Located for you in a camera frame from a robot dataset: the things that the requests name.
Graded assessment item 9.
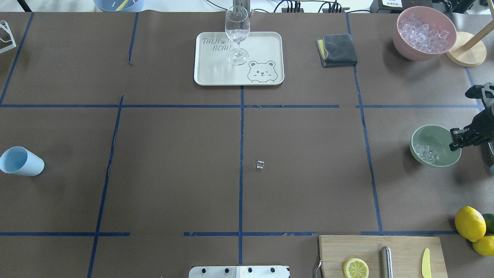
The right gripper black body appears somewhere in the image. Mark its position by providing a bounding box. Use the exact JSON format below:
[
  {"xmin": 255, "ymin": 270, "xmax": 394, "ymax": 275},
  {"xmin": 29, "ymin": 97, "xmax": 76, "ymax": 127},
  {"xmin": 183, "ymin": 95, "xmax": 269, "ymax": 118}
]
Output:
[{"xmin": 452, "ymin": 82, "xmax": 494, "ymax": 147}]

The green bowl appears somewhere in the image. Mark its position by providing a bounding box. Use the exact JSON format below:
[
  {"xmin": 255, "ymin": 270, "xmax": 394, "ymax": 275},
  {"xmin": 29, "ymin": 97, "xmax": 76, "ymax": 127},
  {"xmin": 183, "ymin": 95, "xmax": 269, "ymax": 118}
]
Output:
[{"xmin": 409, "ymin": 125, "xmax": 462, "ymax": 168}]

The light blue plastic cup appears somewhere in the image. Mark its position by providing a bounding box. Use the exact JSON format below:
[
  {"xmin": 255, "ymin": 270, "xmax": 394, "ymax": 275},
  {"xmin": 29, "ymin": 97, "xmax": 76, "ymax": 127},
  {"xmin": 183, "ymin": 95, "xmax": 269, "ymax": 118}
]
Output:
[{"xmin": 0, "ymin": 146, "xmax": 45, "ymax": 176}]

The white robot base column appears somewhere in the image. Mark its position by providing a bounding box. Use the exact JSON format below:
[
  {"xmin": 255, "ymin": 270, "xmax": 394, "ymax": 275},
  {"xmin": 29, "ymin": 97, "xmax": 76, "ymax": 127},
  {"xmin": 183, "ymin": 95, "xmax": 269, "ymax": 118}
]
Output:
[{"xmin": 188, "ymin": 265, "xmax": 291, "ymax": 278}]

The pink bowl of ice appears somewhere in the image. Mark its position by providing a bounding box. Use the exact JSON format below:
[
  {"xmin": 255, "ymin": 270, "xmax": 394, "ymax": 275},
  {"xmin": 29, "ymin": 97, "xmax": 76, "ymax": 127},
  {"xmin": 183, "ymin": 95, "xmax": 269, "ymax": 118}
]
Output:
[{"xmin": 393, "ymin": 6, "xmax": 457, "ymax": 61}]

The blue bowl with fork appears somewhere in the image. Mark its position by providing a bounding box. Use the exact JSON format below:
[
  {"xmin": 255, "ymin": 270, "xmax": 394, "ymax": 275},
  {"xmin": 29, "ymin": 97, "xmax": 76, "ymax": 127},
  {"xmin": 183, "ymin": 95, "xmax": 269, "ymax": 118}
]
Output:
[{"xmin": 93, "ymin": 0, "xmax": 145, "ymax": 12}]

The whole yellow lemon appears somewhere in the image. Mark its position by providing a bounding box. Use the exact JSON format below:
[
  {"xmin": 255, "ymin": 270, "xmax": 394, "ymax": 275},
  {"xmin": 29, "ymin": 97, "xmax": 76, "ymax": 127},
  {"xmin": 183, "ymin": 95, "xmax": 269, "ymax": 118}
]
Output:
[{"xmin": 455, "ymin": 206, "xmax": 487, "ymax": 242}]

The wooden cup stand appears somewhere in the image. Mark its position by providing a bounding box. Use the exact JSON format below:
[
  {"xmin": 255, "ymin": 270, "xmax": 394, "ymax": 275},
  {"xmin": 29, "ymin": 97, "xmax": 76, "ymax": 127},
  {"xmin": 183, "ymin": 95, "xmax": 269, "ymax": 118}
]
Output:
[{"xmin": 446, "ymin": 21, "xmax": 494, "ymax": 68}]

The wooden cutting board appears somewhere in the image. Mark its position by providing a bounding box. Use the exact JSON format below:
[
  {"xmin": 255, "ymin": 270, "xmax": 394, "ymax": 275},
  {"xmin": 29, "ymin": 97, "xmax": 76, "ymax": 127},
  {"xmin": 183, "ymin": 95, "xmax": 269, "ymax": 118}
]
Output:
[{"xmin": 319, "ymin": 235, "xmax": 448, "ymax": 278}]

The yellow plastic knife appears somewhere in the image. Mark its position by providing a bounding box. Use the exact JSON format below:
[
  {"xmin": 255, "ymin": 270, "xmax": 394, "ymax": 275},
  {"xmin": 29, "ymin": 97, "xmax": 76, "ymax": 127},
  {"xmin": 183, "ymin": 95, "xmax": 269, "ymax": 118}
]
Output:
[{"xmin": 421, "ymin": 248, "xmax": 432, "ymax": 278}]

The steel muddler black tip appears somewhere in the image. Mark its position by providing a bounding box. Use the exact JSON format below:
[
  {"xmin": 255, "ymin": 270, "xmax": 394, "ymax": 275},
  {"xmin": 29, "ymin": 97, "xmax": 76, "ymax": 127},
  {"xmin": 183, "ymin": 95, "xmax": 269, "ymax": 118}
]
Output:
[{"xmin": 381, "ymin": 246, "xmax": 394, "ymax": 278}]

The grey folded cloth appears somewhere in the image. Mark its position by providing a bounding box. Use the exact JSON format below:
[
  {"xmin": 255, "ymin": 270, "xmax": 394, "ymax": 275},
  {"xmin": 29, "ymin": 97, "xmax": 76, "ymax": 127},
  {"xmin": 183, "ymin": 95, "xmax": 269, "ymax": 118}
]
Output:
[{"xmin": 316, "ymin": 34, "xmax": 358, "ymax": 68}]

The lemon half slice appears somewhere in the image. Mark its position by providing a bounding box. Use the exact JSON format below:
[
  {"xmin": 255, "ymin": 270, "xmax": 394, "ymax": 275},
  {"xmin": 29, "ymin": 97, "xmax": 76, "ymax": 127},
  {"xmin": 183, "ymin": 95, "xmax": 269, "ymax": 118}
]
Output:
[{"xmin": 342, "ymin": 258, "xmax": 369, "ymax": 278}]

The cream bear serving tray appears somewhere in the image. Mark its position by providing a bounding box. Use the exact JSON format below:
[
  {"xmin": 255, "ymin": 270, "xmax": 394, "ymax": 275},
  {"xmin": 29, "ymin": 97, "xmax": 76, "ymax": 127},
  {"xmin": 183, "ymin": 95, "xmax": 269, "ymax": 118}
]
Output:
[{"xmin": 194, "ymin": 31, "xmax": 285, "ymax": 86}]

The clear wine glass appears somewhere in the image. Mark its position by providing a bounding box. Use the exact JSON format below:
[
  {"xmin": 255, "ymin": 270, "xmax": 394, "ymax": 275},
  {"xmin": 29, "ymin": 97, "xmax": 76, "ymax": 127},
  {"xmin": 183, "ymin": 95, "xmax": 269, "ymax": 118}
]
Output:
[{"xmin": 225, "ymin": 5, "xmax": 250, "ymax": 65}]

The white wire cup rack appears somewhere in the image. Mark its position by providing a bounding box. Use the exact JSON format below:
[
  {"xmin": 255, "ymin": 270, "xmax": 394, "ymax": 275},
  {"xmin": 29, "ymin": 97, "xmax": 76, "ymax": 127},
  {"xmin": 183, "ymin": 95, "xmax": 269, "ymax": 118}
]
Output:
[{"xmin": 0, "ymin": 20, "xmax": 17, "ymax": 53}]

